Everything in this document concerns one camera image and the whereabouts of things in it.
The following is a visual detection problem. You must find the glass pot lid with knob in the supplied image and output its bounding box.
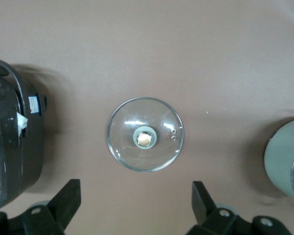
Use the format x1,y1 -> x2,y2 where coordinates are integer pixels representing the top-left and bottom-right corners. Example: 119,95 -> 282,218
107,97 -> 184,172

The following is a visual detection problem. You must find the white crumpled paper tag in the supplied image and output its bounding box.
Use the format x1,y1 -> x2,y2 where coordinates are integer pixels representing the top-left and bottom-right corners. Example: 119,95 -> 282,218
16,114 -> 28,131

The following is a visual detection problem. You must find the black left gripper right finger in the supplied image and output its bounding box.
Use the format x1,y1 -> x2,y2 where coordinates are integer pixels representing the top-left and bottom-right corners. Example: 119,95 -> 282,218
186,181 -> 292,235

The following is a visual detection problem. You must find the grey-green cooking pot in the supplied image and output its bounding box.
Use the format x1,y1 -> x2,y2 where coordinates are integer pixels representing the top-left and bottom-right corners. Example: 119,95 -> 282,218
264,117 -> 294,211

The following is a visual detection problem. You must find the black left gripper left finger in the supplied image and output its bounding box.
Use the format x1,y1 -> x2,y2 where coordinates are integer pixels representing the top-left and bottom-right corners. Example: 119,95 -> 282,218
0,179 -> 82,235

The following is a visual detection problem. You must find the dark grey rice cooker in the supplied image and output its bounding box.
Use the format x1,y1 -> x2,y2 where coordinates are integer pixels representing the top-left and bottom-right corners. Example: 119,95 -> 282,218
0,56 -> 49,213

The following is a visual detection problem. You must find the white blue label sticker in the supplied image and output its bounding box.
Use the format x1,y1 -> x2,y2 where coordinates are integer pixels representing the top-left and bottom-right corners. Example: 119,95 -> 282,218
28,96 -> 39,114

